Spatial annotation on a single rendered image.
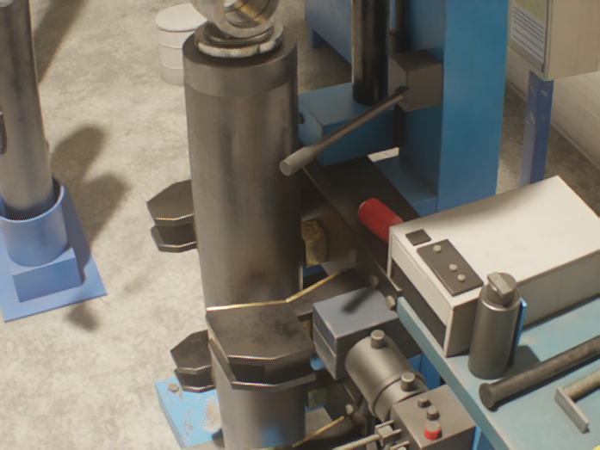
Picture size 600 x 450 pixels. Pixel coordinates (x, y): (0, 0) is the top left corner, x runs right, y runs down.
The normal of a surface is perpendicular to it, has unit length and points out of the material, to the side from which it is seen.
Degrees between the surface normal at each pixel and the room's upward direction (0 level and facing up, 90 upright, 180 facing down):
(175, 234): 0
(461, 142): 90
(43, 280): 90
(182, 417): 0
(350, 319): 0
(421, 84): 90
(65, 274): 90
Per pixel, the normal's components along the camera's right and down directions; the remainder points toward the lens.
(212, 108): -0.40, 0.56
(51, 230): 0.76, 0.38
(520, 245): -0.01, -0.79
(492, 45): 0.40, 0.55
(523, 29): -0.92, 0.26
